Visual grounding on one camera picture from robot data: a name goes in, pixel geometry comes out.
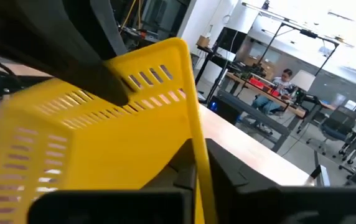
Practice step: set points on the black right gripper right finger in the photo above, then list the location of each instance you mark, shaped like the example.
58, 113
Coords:
290, 205

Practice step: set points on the dark office chair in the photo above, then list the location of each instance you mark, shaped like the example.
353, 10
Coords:
336, 127

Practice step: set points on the dark grey bench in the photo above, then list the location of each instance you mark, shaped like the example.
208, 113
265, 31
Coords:
252, 115

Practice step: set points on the black computer monitor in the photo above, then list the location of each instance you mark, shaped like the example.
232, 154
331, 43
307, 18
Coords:
231, 43

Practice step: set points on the black tubular stand frame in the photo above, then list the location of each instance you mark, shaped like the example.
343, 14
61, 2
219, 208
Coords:
308, 33

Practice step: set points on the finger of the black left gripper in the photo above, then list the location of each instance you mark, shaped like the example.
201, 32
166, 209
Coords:
103, 31
41, 37

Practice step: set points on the person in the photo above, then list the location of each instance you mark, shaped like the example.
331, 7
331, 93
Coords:
282, 84

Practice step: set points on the small cardboard box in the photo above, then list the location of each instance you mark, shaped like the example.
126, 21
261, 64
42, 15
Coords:
203, 41

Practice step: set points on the red box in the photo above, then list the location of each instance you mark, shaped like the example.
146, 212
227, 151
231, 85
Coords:
255, 83

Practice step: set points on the wooden office desk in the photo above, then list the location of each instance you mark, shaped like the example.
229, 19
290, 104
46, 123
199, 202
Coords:
296, 110

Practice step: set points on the yellow slotted plastic basket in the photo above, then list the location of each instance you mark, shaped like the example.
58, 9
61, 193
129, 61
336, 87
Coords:
103, 149

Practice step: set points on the white lampshade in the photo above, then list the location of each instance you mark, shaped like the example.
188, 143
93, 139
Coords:
303, 80

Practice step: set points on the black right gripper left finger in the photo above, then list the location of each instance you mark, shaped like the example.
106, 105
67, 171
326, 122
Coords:
119, 208

